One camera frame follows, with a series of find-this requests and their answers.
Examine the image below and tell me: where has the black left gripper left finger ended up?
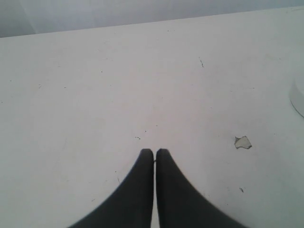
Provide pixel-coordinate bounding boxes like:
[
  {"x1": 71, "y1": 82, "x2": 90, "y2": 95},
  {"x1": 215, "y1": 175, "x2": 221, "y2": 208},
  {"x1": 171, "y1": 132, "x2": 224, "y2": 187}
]
[{"x1": 71, "y1": 149, "x2": 154, "y2": 228}]

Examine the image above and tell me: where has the white desk lamp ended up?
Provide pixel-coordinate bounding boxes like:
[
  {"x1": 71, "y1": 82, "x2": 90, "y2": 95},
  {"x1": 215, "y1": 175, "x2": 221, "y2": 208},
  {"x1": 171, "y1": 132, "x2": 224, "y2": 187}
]
[{"x1": 289, "y1": 75, "x2": 304, "y2": 117}]

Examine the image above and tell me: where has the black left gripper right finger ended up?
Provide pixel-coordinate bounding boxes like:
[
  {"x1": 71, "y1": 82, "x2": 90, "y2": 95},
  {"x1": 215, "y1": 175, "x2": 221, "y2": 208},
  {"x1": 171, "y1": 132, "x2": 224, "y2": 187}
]
[{"x1": 156, "y1": 149, "x2": 244, "y2": 228}]

